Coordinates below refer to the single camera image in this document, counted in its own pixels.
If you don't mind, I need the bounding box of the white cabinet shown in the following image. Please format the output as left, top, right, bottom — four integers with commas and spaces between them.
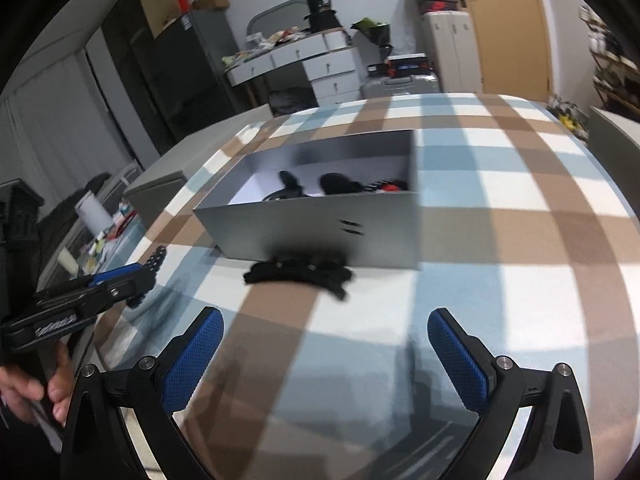
421, 11, 483, 93

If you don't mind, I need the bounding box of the grey cardboard box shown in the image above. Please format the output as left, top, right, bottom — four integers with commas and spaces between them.
194, 130, 420, 269

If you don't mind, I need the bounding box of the black wardrobe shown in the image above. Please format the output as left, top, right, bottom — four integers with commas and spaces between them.
101, 0, 250, 155

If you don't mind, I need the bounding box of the person's left hand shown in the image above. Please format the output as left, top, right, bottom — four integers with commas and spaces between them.
1, 342, 75, 426

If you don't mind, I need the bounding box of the black claw clip in box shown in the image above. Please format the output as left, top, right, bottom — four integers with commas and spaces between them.
262, 170, 307, 202

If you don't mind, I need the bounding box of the black bead bracelet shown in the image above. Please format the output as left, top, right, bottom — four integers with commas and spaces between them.
124, 244, 168, 309

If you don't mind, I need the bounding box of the checkered bed blanket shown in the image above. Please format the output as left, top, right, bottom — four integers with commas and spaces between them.
94, 93, 639, 479

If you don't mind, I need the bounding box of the shoe rack with shoes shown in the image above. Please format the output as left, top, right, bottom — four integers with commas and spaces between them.
579, 6, 639, 122

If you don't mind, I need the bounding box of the black hair claw clip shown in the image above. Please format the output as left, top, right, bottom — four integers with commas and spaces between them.
319, 172, 366, 195

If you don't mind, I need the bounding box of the silver suitcase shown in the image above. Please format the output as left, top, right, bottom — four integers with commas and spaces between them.
360, 74, 442, 99

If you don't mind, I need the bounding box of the black fabric scrunchie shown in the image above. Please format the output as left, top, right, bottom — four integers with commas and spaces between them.
243, 257, 354, 301

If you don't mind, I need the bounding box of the grey bed footboard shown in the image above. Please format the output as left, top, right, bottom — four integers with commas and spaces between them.
588, 107, 640, 216

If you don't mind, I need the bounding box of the white desk with drawers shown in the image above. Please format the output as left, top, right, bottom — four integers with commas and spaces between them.
226, 28, 361, 106

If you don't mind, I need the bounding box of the wooden door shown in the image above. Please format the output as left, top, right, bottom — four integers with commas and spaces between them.
460, 0, 551, 102

